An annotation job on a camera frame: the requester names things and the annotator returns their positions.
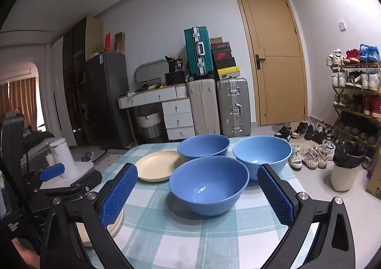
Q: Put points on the white drawer desk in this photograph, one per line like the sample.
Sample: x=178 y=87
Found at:
x=175 y=108

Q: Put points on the wooden door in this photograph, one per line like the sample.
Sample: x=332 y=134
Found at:
x=273 y=78

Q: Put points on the beige suitcase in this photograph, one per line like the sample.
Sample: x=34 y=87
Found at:
x=204 y=108

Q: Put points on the scattered group of sneakers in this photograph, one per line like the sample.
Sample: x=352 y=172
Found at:
x=309 y=157

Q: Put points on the black storage crate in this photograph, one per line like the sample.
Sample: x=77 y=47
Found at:
x=175 y=78

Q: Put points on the red paper item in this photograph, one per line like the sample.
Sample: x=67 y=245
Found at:
x=108 y=42

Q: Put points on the grey doormat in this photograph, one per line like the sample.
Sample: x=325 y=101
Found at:
x=279 y=127

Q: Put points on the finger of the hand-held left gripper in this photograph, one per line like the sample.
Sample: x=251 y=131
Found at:
x=86 y=182
x=52 y=172

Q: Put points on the black trash bag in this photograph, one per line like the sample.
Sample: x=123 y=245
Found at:
x=348 y=154

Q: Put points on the purple plastic bag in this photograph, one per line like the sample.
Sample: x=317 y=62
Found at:
x=370 y=167

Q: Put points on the silver suitcase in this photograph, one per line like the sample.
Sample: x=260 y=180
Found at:
x=226 y=108

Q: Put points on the teal checkered tablecloth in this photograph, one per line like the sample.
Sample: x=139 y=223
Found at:
x=178 y=236

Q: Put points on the dark shoe box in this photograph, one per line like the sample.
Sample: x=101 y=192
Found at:
x=225 y=63

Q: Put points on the white trash bin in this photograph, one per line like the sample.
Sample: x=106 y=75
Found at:
x=345 y=179

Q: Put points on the black shoe box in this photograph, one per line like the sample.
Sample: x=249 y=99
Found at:
x=221 y=47

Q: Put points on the woven laundry basket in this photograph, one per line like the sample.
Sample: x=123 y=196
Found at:
x=148 y=127

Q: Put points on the grey sofa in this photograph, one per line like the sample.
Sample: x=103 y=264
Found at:
x=38 y=139

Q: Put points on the flat cardboard pieces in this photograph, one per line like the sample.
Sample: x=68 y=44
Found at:
x=119 y=42

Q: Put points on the white light switch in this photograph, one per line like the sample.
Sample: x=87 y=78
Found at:
x=343 y=25

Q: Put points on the cream plate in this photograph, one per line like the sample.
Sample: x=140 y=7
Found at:
x=154 y=166
x=117 y=228

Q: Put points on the yellow shoe box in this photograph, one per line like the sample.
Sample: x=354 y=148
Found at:
x=228 y=74

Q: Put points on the red logo shoe box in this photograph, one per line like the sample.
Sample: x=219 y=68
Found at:
x=221 y=55

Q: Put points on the light blue bowl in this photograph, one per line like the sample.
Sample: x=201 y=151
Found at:
x=262 y=152

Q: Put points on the orange curtain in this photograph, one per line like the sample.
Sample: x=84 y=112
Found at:
x=20 y=102

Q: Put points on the dark glass wardrobe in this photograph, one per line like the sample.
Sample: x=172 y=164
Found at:
x=74 y=78

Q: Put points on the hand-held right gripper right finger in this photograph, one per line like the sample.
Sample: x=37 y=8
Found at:
x=275 y=194

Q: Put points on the person's left hand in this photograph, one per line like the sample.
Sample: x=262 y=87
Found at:
x=26 y=255

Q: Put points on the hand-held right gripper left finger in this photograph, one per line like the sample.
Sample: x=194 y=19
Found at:
x=119 y=194

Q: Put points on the white cylindrical appliance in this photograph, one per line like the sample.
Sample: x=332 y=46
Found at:
x=62 y=158

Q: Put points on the teal suitcase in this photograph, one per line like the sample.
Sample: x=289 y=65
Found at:
x=190 y=57

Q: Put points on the dark blue bowl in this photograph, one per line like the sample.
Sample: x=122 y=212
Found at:
x=202 y=147
x=208 y=185

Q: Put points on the brown cardboard box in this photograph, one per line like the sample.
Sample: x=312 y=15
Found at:
x=216 y=40

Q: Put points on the grey rounded mirror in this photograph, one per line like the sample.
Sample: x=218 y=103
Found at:
x=148 y=71

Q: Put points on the black paper bag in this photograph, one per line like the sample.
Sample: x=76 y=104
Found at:
x=174 y=63

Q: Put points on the collection of racked sneakers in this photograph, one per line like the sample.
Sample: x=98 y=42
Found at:
x=367 y=53

